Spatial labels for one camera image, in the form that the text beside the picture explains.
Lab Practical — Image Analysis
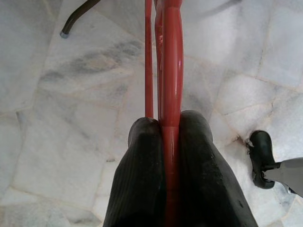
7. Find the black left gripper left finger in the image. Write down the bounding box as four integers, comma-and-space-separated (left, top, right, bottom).
103, 117, 166, 227

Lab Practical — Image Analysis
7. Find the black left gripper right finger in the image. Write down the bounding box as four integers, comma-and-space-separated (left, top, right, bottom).
176, 110, 258, 227

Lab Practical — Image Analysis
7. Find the red plastic hanger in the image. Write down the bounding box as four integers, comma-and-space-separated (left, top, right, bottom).
143, 0, 185, 227

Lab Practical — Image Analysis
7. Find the marble top folding table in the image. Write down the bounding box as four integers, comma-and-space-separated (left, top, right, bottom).
60, 0, 96, 39

